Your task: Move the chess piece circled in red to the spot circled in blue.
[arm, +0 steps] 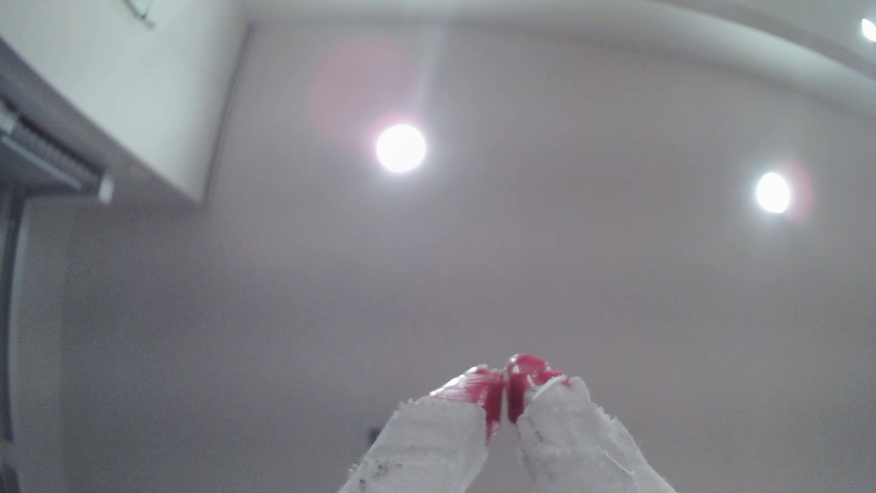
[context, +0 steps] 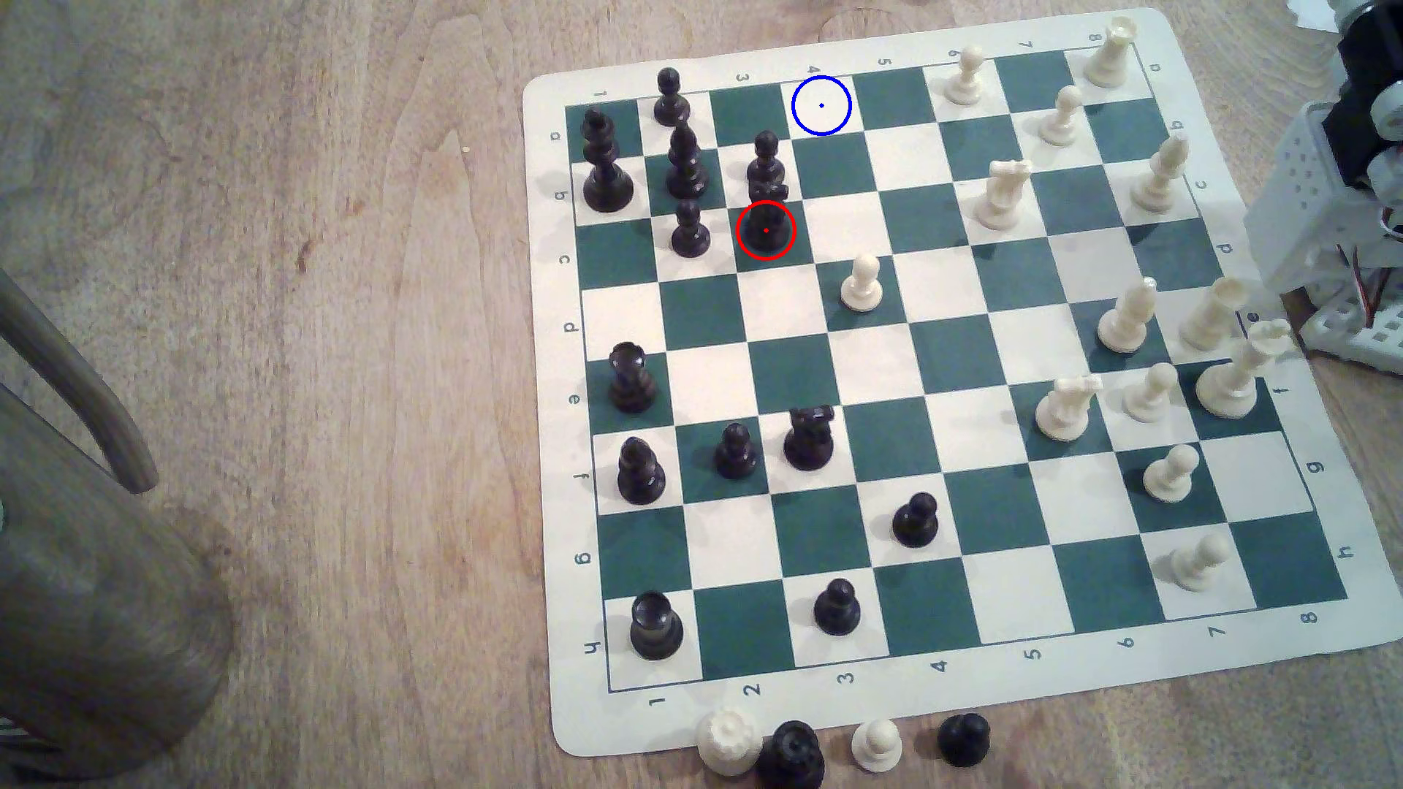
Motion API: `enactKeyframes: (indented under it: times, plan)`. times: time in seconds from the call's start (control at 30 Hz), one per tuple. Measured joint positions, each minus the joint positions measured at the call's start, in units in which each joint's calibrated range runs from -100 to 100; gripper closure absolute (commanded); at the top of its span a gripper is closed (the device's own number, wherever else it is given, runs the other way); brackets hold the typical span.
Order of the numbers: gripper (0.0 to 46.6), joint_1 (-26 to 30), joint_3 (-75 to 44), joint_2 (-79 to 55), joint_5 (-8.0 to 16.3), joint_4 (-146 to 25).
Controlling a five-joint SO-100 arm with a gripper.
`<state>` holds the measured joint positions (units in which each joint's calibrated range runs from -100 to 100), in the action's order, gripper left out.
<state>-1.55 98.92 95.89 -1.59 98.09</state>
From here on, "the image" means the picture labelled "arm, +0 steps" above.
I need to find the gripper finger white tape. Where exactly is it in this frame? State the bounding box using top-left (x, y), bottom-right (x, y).
top-left (507, 353), bottom-right (676, 493)
top-left (339, 365), bottom-right (506, 493)

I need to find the white wall cabinet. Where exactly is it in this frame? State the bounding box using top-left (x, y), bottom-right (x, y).
top-left (0, 0), bottom-right (251, 205)

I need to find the grey curtain rail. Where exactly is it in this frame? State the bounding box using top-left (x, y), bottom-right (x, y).
top-left (0, 96), bottom-right (115, 205)

